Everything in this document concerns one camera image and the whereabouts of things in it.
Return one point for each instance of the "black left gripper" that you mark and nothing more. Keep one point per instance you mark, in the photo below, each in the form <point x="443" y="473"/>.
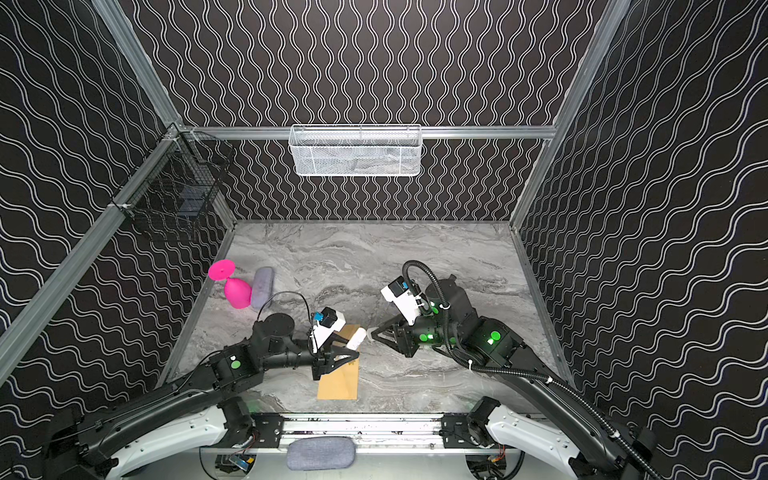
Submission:
<point x="321" y="359"/>

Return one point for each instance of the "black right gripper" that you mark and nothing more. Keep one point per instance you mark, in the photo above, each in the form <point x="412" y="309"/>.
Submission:
<point x="407" y="335"/>

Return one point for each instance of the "white glue stick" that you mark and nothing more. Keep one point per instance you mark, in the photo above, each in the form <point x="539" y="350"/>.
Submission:
<point x="356" y="339"/>

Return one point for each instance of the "brown manila envelope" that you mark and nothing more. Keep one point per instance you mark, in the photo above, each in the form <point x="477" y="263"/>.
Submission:
<point x="343" y="383"/>

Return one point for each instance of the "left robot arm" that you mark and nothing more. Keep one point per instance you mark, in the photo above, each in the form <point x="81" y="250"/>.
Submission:
<point x="199" y="409"/>

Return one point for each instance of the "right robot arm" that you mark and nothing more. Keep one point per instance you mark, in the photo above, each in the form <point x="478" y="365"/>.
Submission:
<point x="578" y="439"/>

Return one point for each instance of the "grey fabric pouch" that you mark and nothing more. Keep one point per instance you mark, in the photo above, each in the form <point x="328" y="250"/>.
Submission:
<point x="321" y="453"/>

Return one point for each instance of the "magenta plastic goblet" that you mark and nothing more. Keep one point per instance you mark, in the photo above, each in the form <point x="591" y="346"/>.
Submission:
<point x="236" y="291"/>

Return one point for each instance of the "aluminium back crossbar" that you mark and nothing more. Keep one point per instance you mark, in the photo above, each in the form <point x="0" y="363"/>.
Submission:
<point x="314" y="132"/>

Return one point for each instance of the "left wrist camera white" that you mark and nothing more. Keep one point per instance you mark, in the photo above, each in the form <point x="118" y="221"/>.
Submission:
<point x="324" y="324"/>

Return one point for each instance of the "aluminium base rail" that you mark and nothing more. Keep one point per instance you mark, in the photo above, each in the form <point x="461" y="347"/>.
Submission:
<point x="431" y="433"/>

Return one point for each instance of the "white wire basket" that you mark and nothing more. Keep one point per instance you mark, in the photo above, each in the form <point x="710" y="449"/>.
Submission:
<point x="356" y="156"/>

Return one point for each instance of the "black wire basket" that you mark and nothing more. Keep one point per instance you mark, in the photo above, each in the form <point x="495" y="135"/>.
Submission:
<point x="175" y="203"/>

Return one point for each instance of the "aluminium left side rail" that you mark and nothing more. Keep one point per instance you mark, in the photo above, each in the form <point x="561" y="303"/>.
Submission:
<point x="19" y="337"/>

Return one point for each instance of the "aluminium corner post left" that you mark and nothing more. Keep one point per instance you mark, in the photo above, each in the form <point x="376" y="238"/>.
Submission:
<point x="129" y="45"/>

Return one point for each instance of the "aluminium corner post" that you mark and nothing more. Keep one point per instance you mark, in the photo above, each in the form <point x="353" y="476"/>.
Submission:
<point x="129" y="45"/>
<point x="611" y="19"/>

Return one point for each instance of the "aluminium corner post right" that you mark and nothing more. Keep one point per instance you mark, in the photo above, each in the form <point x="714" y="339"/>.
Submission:
<point x="611" y="19"/>

